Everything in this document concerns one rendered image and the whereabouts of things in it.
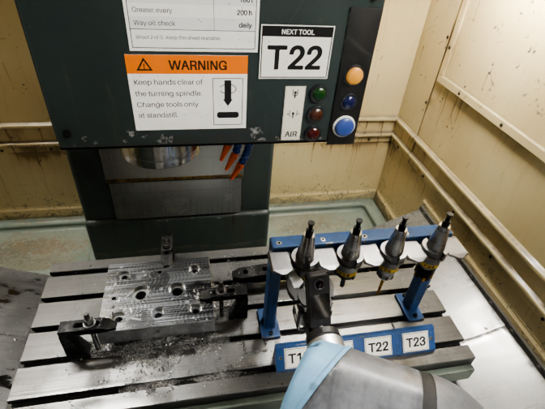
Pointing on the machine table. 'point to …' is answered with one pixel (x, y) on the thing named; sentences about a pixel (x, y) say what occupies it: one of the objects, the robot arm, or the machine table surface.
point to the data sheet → (192, 25)
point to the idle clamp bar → (250, 275)
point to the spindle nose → (160, 156)
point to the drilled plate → (187, 320)
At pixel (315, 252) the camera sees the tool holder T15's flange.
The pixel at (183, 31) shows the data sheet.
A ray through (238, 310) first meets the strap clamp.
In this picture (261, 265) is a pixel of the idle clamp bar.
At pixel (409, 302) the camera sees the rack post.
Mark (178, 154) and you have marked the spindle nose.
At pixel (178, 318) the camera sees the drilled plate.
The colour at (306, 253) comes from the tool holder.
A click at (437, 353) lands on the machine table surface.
